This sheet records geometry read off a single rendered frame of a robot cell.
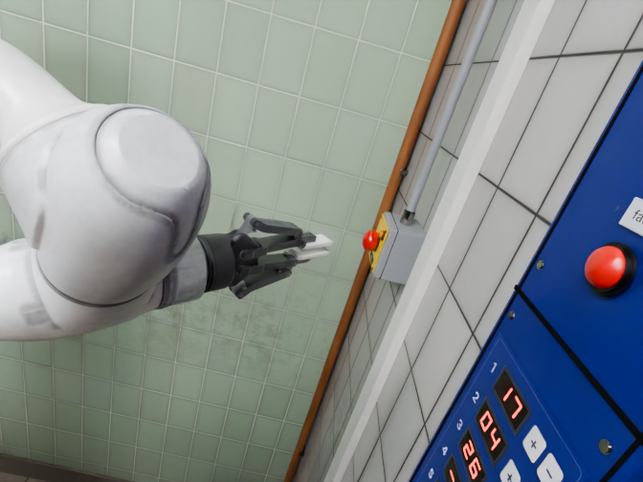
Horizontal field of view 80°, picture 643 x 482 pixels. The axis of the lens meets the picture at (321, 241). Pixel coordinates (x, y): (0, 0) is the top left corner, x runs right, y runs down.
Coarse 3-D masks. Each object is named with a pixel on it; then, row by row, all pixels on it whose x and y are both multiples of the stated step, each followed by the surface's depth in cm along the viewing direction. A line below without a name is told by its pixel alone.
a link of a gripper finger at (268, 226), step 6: (246, 216) 51; (252, 222) 50; (258, 222) 51; (264, 222) 53; (270, 222) 54; (276, 222) 55; (282, 222) 56; (288, 222) 58; (258, 228) 51; (264, 228) 52; (270, 228) 53; (276, 228) 54; (282, 228) 54; (288, 228) 55; (294, 228) 56; (288, 234) 56; (294, 234) 57; (300, 234) 58
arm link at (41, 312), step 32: (0, 256) 33; (32, 256) 33; (0, 288) 32; (32, 288) 33; (160, 288) 41; (0, 320) 32; (32, 320) 33; (64, 320) 34; (96, 320) 36; (128, 320) 41
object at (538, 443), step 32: (512, 352) 31; (480, 384) 34; (512, 384) 30; (480, 416) 33; (512, 416) 29; (544, 416) 26; (448, 448) 37; (480, 448) 32; (512, 448) 28; (544, 448) 25; (416, 480) 41; (448, 480) 35; (480, 480) 31; (512, 480) 27; (544, 480) 24; (576, 480) 22
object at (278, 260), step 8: (264, 256) 57; (272, 256) 58; (280, 256) 59; (264, 264) 55; (272, 264) 57; (280, 264) 58; (288, 264) 59; (296, 264) 60; (240, 272) 52; (248, 272) 53; (256, 272) 54
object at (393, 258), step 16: (384, 224) 70; (400, 224) 69; (416, 224) 72; (384, 240) 67; (400, 240) 66; (416, 240) 66; (384, 256) 68; (400, 256) 68; (416, 256) 68; (384, 272) 69; (400, 272) 69
